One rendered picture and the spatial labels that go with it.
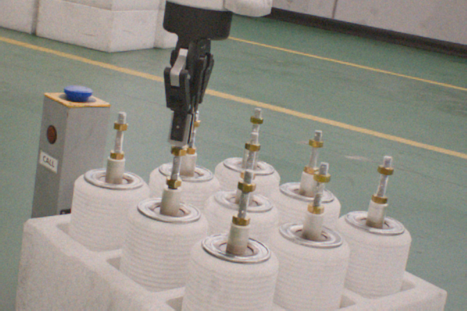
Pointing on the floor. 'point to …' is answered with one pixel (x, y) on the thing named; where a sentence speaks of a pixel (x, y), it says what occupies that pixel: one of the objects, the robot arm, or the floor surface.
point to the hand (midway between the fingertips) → (181, 127)
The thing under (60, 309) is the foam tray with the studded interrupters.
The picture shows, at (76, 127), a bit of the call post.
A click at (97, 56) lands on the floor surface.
